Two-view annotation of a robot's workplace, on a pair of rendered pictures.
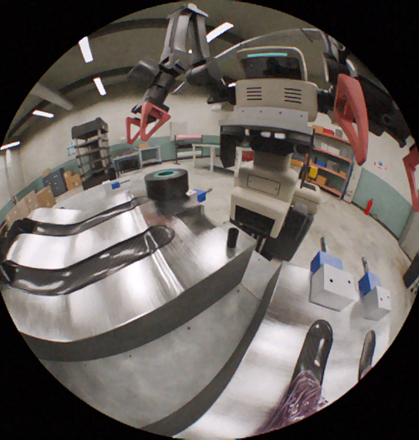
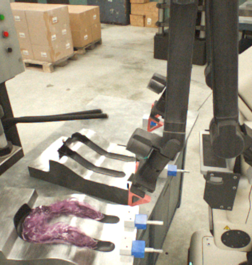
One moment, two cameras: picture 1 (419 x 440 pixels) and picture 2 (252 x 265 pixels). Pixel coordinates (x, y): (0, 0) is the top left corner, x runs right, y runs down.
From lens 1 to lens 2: 1.03 m
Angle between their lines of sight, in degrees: 52
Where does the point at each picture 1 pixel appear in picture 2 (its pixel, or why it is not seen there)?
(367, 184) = not seen: outside the picture
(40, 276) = (86, 162)
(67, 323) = (88, 176)
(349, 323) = (118, 231)
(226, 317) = not seen: hidden behind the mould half
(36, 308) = (81, 169)
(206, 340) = not seen: hidden behind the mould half
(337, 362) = (105, 227)
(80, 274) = (99, 170)
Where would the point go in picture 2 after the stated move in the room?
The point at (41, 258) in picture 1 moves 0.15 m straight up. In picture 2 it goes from (88, 158) to (85, 127)
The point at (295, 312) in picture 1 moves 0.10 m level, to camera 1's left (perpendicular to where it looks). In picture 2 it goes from (121, 211) to (108, 194)
